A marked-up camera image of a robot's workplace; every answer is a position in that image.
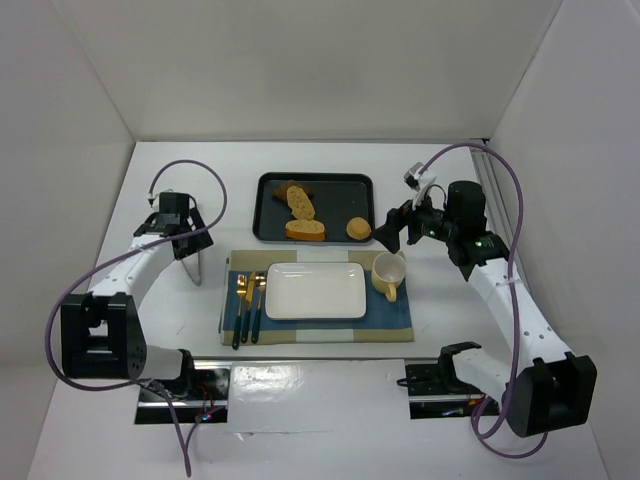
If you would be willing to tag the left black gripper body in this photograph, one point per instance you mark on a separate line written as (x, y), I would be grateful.
(191, 242)

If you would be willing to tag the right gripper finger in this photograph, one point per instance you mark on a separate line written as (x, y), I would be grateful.
(396, 218)
(388, 236)

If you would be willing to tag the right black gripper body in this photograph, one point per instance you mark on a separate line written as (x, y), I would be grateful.
(409, 226)

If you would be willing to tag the metal tongs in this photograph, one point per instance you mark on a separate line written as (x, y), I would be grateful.
(192, 266)

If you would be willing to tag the long bread slice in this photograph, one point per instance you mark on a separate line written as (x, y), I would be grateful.
(300, 203)

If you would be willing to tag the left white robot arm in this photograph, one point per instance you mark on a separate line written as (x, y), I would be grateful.
(101, 333)

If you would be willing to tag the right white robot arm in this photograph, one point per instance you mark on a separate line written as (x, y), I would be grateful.
(544, 387)

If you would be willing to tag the orange crust bread slice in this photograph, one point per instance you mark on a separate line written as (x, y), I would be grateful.
(305, 230)

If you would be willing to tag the dark brown bread piece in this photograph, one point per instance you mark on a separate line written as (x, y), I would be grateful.
(280, 192)

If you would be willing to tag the round bun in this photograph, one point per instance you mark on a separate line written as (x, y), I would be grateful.
(358, 229)

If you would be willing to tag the yellow mug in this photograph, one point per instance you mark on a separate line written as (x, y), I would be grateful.
(388, 271)

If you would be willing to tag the blue beige placemat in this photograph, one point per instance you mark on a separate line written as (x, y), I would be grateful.
(383, 321)

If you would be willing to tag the black baking tray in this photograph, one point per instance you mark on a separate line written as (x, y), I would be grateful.
(336, 197)

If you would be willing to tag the white rectangular plate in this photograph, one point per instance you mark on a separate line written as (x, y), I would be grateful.
(315, 291)

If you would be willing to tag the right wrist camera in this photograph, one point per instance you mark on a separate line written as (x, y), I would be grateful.
(419, 179)

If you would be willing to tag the gold fork green handle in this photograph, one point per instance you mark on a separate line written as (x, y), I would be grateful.
(241, 291)

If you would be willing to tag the aluminium rail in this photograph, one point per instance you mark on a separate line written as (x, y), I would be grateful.
(486, 168)

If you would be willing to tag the gold knife green handle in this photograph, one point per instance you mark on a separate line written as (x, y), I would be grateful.
(248, 303)

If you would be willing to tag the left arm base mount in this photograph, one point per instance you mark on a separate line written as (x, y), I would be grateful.
(206, 394)

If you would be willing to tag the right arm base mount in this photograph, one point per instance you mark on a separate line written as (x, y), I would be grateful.
(430, 398)

